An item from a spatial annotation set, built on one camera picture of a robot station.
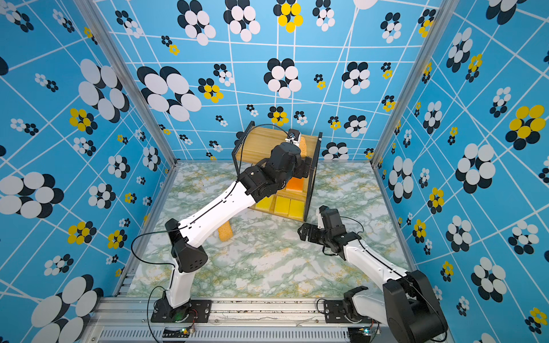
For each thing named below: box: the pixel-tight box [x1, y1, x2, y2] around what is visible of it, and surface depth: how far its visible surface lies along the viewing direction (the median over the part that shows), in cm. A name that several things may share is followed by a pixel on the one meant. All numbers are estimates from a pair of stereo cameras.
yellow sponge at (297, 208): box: [287, 198, 306, 218], surface depth 99 cm
